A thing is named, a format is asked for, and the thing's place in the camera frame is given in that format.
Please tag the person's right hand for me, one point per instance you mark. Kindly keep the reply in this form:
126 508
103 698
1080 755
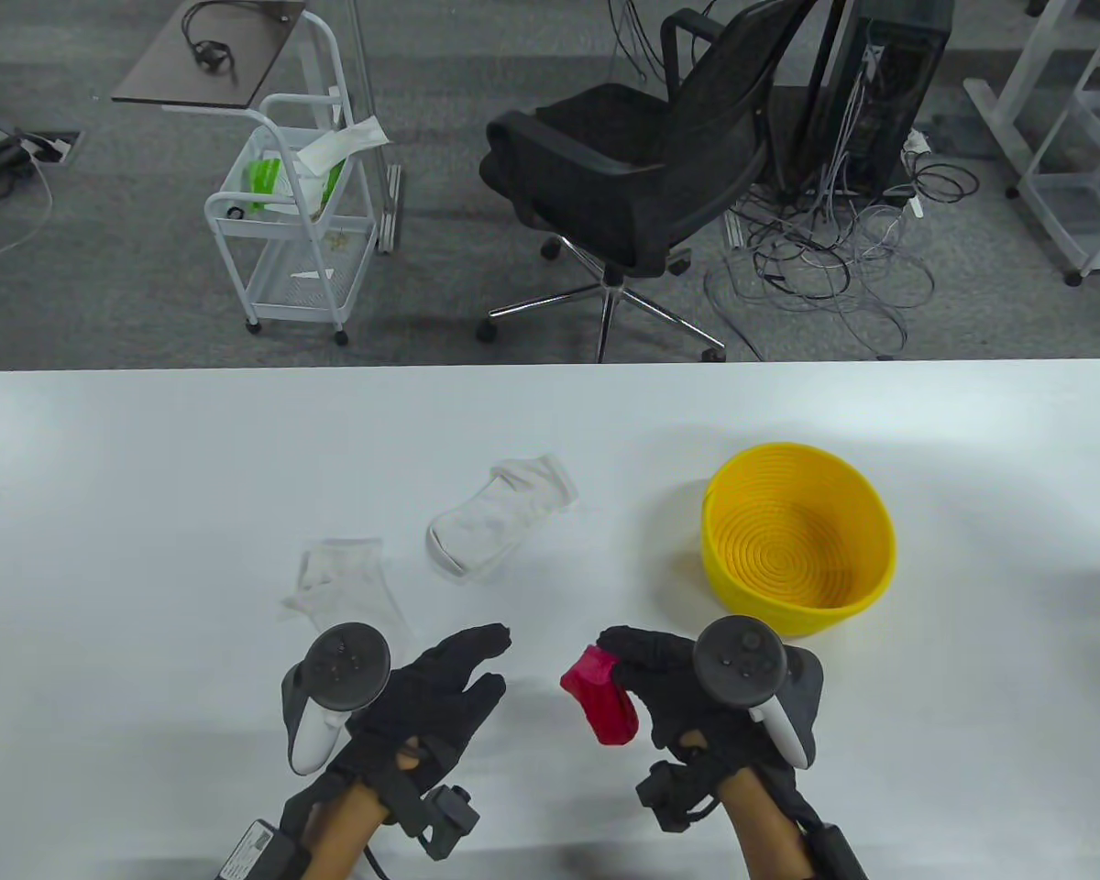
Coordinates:
669 697

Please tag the person's left hand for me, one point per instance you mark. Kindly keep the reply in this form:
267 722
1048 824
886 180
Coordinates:
431 697

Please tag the pink sock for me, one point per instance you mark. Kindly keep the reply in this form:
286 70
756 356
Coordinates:
582 674
610 715

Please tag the sheer white sock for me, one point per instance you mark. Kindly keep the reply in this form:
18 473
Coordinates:
339 577

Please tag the thick white sock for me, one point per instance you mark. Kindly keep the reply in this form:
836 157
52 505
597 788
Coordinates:
495 518

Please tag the person's left forearm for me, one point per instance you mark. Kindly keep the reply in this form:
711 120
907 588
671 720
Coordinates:
339 834

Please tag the person's right forearm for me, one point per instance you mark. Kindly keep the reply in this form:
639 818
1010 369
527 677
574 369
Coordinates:
765 825

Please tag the grey white hand controller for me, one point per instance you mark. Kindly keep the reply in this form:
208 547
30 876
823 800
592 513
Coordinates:
741 660
348 666

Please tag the small black wrist module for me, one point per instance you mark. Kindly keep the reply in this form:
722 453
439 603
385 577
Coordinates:
669 793
449 820

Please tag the yellow woven basket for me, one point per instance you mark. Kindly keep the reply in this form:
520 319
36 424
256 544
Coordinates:
788 550

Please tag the black labelled wrist box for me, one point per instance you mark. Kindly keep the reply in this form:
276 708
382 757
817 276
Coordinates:
839 852
257 848

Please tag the white rolling cart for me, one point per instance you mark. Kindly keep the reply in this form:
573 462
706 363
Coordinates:
302 284

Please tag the grey metal stand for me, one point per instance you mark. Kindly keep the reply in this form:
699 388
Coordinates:
390 211

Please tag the black office chair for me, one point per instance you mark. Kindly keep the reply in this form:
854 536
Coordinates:
623 174

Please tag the green white packet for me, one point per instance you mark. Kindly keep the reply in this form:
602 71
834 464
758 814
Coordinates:
261 179

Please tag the white cloth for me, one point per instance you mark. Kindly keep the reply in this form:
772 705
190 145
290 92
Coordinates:
348 139

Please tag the white metal rack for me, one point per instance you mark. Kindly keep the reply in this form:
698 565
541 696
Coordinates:
1050 225

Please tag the white power strip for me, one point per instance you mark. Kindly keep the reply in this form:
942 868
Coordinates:
917 142

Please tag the black computer tower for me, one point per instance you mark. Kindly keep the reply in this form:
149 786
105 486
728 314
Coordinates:
898 92

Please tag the floor socket box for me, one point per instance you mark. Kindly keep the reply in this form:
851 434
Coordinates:
50 147

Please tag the brown top side table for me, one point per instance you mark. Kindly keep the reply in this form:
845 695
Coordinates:
165 78

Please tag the white desk frame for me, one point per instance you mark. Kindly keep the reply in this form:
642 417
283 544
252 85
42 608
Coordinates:
995 115

